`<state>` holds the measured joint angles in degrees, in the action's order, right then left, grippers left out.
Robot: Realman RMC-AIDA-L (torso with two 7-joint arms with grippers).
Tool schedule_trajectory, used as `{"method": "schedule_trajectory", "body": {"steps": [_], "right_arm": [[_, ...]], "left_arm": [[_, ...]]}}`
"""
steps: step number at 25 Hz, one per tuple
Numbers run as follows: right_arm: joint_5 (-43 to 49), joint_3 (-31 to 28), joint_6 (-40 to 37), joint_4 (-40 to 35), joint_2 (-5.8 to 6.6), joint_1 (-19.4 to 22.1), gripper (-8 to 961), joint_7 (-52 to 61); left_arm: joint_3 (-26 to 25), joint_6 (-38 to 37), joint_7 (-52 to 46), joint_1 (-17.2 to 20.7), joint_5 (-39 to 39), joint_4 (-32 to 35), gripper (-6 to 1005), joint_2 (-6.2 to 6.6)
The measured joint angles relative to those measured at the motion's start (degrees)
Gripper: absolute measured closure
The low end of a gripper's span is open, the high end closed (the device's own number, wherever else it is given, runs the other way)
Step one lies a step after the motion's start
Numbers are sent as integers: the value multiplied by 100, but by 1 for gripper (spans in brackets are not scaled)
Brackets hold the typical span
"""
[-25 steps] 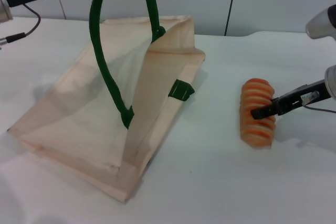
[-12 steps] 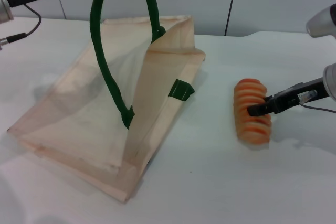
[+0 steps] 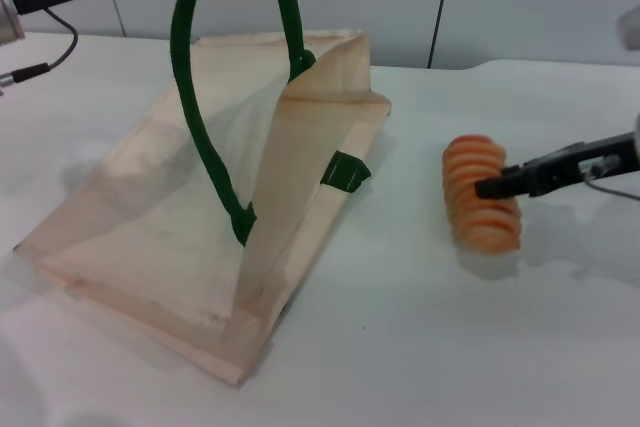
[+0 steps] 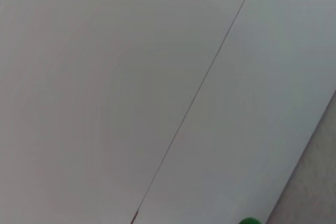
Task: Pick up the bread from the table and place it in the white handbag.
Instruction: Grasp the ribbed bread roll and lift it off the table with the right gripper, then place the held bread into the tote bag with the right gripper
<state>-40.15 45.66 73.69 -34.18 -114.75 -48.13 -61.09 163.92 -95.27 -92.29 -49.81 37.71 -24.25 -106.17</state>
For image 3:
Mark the orange ridged bread loaf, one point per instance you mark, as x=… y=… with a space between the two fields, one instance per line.
x=475 y=212

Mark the dark thin vertical pole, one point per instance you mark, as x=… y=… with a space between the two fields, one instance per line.
x=440 y=7

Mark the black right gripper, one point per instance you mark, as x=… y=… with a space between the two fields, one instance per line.
x=580 y=164

